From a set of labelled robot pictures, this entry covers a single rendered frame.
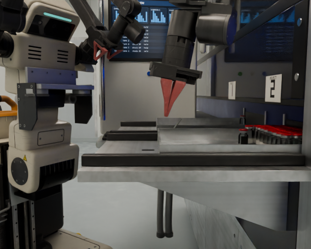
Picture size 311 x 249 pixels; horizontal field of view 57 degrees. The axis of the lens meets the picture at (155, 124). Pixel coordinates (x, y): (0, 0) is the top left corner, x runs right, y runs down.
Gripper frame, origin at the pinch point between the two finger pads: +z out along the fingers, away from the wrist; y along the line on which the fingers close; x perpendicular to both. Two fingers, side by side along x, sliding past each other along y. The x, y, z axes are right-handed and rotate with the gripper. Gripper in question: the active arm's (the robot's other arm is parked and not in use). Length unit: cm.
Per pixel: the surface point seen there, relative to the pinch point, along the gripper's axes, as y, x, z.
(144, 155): -2.9, -8.3, 7.8
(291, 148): 23.5, -6.5, 1.9
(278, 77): 22.6, 4.0, -11.7
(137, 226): 6, 152, 99
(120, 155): -7.2, -8.2, 8.6
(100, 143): -21, 64, 22
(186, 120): 12, 53, 5
